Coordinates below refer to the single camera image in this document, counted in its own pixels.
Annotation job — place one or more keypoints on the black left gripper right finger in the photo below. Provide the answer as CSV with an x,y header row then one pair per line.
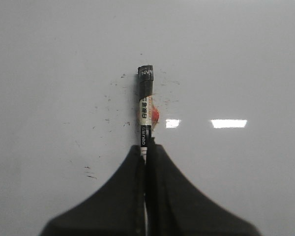
x,y
175,207

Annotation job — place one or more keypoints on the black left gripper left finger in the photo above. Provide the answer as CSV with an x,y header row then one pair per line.
x,y
116,209

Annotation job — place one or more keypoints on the black whiteboard marker pen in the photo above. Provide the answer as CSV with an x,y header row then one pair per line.
x,y
146,78

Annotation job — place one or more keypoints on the white whiteboard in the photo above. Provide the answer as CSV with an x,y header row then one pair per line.
x,y
224,84

